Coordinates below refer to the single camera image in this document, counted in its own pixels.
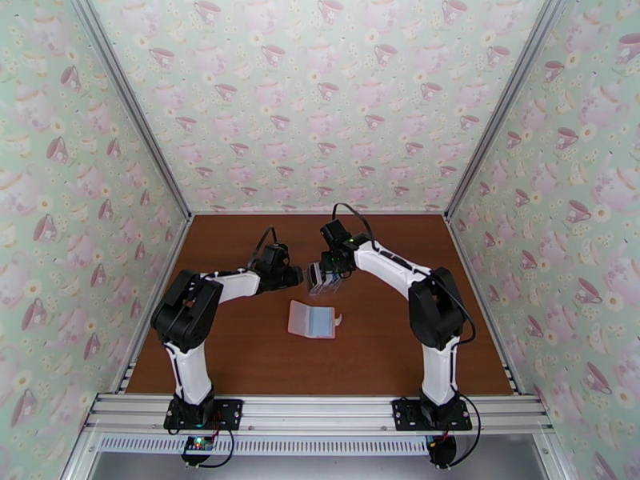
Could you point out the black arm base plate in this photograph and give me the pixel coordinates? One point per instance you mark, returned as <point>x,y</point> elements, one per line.
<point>230,413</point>
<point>405,416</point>

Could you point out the aluminium side rail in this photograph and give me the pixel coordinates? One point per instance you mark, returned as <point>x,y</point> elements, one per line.
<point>170,258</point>
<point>481,293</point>

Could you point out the white and black card stack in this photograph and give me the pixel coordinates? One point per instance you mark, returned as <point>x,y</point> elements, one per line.
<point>313,278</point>

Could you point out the clear acrylic card stand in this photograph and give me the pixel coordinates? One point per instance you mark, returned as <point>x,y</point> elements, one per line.
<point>320,292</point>

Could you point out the controller board with green light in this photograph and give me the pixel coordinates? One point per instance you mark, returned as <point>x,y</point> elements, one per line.
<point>199,445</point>

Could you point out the aluminium front rail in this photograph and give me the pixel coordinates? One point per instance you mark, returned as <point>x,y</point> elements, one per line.
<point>320,413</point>

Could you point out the pink card holder wallet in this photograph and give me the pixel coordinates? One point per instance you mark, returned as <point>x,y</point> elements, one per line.
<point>312,321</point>

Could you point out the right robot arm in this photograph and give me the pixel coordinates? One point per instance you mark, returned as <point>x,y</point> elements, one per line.
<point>435,368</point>

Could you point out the black controller module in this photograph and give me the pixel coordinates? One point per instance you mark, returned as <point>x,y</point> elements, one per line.
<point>442,451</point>

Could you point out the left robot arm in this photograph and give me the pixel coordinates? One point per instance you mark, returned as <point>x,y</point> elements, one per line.
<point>190,368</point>

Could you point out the aluminium frame post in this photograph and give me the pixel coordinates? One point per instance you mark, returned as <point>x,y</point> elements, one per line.
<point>506,101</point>
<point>130,101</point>

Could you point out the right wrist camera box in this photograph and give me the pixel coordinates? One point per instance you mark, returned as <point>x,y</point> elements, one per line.
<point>335,232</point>

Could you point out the aluminium back rail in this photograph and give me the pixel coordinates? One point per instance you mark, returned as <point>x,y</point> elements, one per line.
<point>320,212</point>

